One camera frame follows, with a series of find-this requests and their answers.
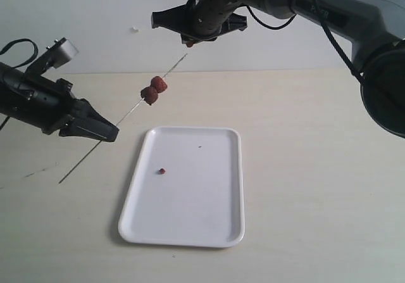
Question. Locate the thin metal skewer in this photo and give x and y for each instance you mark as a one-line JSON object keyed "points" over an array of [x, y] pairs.
{"points": [[120, 121]]}

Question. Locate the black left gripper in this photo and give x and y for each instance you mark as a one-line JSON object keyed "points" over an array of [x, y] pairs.
{"points": [[51, 106]]}

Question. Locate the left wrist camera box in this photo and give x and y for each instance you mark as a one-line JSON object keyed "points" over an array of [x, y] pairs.
{"points": [[59, 54]]}

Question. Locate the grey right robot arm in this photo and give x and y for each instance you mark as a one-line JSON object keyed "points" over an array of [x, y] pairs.
{"points": [[367, 34]]}

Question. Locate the white rectangular plastic tray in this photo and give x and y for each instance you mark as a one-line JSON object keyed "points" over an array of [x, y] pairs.
{"points": [[198, 202]]}

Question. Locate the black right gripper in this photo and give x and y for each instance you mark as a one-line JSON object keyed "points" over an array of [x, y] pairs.
{"points": [[201, 20]]}

